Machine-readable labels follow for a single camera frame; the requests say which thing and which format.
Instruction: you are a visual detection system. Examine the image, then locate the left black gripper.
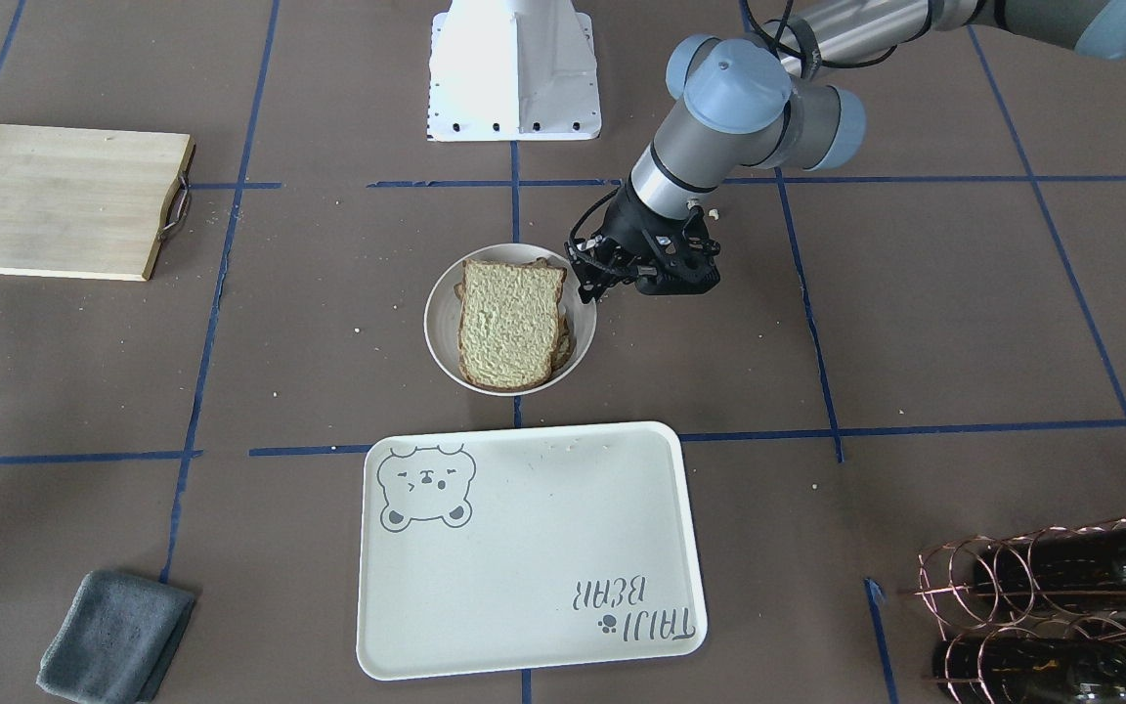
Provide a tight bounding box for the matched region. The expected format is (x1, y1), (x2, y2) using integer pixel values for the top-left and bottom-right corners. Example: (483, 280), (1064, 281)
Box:
(566, 186), (720, 304)

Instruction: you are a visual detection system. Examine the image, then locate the white round plate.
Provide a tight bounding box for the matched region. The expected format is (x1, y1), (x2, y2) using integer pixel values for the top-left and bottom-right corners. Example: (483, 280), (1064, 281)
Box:
(425, 243), (597, 396)

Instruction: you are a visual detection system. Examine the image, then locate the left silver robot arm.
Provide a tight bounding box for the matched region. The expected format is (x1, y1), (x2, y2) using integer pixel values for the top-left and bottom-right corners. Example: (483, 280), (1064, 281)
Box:
(566, 1), (1126, 303)

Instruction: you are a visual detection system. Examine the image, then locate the cream bear tray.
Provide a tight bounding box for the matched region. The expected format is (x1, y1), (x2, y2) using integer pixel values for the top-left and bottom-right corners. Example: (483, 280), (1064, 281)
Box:
(356, 420), (708, 681)

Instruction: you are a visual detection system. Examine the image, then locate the dark wine bottle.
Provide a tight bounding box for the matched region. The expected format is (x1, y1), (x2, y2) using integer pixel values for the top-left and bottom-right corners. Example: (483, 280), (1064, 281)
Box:
(931, 633), (1126, 703)
(973, 527), (1126, 615)

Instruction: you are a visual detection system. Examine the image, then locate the wooden cutting board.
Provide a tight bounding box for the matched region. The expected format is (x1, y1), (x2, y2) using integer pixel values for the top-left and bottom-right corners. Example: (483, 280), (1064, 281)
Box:
(0, 124), (194, 282)

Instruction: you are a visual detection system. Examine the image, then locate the folded grey cloth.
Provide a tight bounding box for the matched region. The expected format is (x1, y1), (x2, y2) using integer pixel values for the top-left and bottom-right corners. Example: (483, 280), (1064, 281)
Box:
(36, 570), (196, 703)

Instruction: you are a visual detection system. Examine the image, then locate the black camera cable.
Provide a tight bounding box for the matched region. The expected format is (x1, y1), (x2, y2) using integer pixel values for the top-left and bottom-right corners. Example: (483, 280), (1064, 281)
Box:
(568, 186), (632, 255)

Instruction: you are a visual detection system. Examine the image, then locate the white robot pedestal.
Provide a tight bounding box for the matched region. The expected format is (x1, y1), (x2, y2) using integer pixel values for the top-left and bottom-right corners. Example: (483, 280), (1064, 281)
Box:
(426, 1), (602, 143)

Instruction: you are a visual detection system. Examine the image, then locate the copper wire bottle rack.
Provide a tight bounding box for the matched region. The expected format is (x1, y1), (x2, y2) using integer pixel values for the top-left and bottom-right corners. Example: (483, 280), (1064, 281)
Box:
(910, 516), (1126, 703)

